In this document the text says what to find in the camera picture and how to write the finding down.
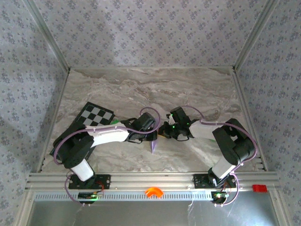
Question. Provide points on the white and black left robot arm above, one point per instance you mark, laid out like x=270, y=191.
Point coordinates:
x=73, y=153

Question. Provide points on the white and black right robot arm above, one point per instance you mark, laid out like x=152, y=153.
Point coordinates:
x=235, y=143

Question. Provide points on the small green block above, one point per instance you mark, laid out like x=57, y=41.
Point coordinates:
x=211, y=140
x=114, y=121

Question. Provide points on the orange curved plastic piece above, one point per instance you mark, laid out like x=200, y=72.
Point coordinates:
x=154, y=189

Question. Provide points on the black and grey checkerboard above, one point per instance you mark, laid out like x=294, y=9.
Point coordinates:
x=94, y=115

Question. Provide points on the grey metal panel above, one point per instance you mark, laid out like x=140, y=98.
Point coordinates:
x=150, y=214

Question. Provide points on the small lit circuit board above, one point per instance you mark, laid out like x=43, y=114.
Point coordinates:
x=88, y=195
x=218, y=196

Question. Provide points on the red plastic block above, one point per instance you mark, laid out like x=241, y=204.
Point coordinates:
x=259, y=188

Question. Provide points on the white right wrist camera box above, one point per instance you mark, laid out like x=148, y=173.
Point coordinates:
x=169, y=120

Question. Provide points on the long aluminium base rail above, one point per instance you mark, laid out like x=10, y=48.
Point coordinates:
x=150, y=180

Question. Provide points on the short aluminium table rail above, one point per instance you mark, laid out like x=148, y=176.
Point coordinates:
x=150, y=67

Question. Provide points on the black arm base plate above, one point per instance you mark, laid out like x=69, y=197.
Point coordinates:
x=200, y=181
x=104, y=181

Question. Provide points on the aluminium table side rail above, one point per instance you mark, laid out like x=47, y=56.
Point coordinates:
x=55, y=116
x=245, y=103

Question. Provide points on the aluminium frame post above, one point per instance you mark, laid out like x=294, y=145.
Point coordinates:
x=49, y=35
x=255, y=35

